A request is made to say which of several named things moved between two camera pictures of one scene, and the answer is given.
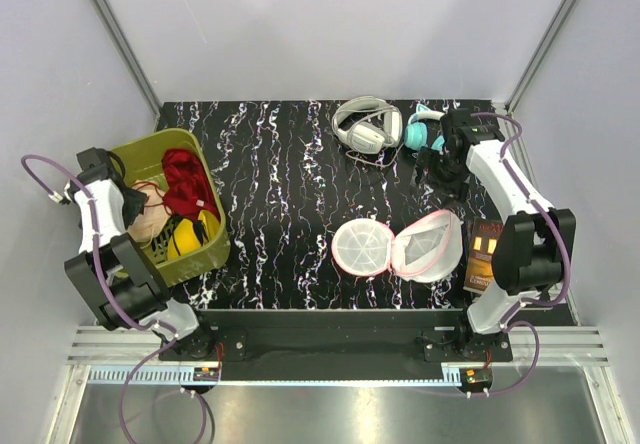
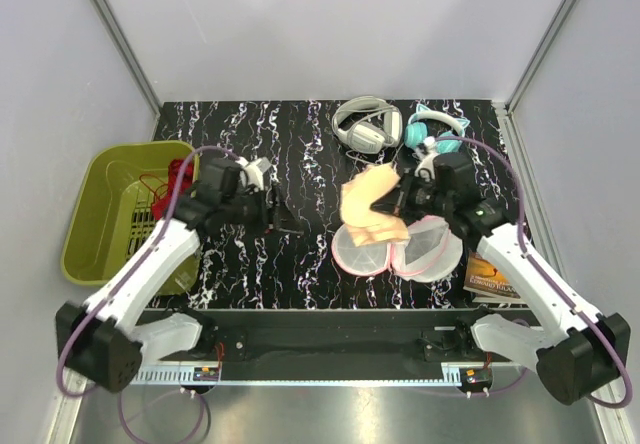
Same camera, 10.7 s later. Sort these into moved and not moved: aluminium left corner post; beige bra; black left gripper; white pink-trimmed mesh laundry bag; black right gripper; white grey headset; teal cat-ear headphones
Moved: black left gripper; black right gripper; beige bra
Not moved: aluminium left corner post; white pink-trimmed mesh laundry bag; teal cat-ear headphones; white grey headset
